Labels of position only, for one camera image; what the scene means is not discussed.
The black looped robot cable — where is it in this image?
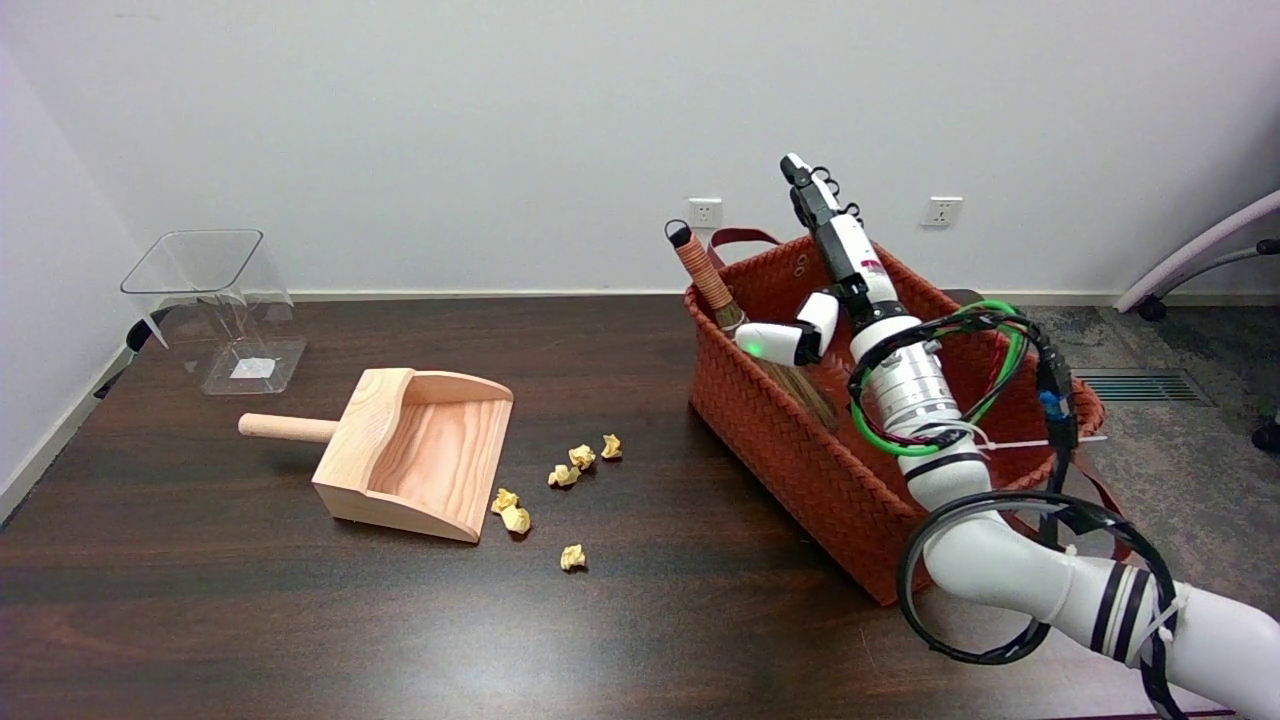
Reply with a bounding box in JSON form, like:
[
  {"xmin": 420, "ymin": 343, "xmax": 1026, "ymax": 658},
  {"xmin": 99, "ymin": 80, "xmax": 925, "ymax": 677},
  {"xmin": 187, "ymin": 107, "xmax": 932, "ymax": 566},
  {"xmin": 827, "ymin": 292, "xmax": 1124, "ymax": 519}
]
[{"xmin": 895, "ymin": 489, "xmax": 1181, "ymax": 720}]

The grey office chair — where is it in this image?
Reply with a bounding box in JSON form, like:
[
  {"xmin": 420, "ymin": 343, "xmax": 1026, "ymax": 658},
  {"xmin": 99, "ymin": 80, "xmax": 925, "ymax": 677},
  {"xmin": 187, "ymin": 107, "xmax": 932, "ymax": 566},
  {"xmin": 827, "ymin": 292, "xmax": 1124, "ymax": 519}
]
[{"xmin": 1113, "ymin": 189, "xmax": 1280, "ymax": 453}]

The wooden dustpan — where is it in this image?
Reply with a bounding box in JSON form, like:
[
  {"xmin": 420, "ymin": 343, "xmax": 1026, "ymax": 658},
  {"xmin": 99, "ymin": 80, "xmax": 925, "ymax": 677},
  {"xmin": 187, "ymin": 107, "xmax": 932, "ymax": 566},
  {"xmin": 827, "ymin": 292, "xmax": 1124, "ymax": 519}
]
[{"xmin": 238, "ymin": 367, "xmax": 515, "ymax": 545}]

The black cable bundle blue connector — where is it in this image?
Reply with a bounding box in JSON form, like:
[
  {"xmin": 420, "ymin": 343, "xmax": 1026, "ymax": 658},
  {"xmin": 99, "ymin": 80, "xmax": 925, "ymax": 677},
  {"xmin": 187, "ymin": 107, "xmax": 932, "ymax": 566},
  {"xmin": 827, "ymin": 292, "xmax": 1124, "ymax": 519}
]
[{"xmin": 847, "ymin": 307, "xmax": 1080, "ymax": 493}]

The red woven basket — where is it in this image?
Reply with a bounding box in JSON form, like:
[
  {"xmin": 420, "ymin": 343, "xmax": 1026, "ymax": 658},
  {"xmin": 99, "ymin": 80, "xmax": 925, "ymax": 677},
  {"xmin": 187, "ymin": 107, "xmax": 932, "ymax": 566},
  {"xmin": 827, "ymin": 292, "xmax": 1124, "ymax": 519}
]
[{"xmin": 685, "ymin": 228, "xmax": 1138, "ymax": 608}]

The metal floor vent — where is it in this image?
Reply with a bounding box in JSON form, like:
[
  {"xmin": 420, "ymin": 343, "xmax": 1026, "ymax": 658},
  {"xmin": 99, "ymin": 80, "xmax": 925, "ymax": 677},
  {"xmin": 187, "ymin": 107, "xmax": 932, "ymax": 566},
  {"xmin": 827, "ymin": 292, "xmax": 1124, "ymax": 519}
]
[{"xmin": 1068, "ymin": 368, "xmax": 1212, "ymax": 405}]

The small broom with handle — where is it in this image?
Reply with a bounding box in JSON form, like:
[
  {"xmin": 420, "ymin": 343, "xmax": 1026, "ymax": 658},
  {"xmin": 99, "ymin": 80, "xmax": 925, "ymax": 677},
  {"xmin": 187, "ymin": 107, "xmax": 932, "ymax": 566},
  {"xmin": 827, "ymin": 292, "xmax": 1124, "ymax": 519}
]
[{"xmin": 664, "ymin": 219, "xmax": 841, "ymax": 434}]

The clear acrylic container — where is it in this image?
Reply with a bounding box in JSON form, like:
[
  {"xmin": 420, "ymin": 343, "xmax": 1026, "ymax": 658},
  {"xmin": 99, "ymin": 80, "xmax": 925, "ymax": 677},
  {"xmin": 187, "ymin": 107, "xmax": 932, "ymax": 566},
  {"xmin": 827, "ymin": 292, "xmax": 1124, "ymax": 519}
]
[{"xmin": 120, "ymin": 229, "xmax": 309, "ymax": 397}]

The green robot cable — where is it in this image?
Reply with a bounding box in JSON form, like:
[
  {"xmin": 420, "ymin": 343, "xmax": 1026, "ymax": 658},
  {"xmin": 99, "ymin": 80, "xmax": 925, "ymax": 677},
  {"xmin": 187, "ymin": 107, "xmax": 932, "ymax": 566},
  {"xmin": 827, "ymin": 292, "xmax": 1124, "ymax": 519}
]
[{"xmin": 850, "ymin": 299, "xmax": 1030, "ymax": 459}]

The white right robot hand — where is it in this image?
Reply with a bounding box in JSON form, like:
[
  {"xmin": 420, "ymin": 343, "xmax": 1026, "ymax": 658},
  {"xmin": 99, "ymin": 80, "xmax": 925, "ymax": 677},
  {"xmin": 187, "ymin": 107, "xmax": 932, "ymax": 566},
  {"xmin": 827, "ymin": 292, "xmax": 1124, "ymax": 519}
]
[{"xmin": 734, "ymin": 152, "xmax": 913, "ymax": 368}]

